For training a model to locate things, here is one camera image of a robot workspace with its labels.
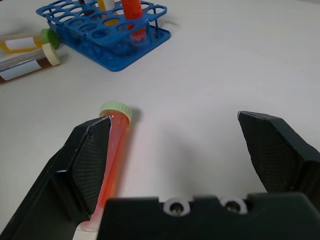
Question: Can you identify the blue plastic test tube rack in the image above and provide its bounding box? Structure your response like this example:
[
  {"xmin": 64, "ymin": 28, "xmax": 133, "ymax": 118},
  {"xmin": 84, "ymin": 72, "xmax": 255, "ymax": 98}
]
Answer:
[{"xmin": 35, "ymin": 0, "xmax": 172, "ymax": 73}]

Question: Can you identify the yellow tube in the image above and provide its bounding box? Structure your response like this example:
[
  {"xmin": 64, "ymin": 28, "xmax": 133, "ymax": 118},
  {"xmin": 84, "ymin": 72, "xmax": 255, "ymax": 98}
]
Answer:
[
  {"xmin": 96, "ymin": 0, "xmax": 118, "ymax": 27},
  {"xmin": 0, "ymin": 28, "xmax": 60, "ymax": 54}
]

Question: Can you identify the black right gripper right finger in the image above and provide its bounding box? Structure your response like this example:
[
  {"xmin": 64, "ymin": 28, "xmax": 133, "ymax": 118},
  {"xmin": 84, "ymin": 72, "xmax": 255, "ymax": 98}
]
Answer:
[{"xmin": 236, "ymin": 110, "xmax": 320, "ymax": 195}]

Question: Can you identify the orange tube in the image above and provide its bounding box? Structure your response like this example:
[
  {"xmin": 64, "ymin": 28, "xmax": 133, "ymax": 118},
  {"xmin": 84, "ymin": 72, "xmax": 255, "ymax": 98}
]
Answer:
[
  {"xmin": 79, "ymin": 100, "xmax": 133, "ymax": 232},
  {"xmin": 120, "ymin": 0, "xmax": 147, "ymax": 43}
]

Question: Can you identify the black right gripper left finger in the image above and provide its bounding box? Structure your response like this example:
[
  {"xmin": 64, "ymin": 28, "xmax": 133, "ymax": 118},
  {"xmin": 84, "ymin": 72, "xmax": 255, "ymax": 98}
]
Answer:
[{"xmin": 0, "ymin": 116, "xmax": 112, "ymax": 240}]

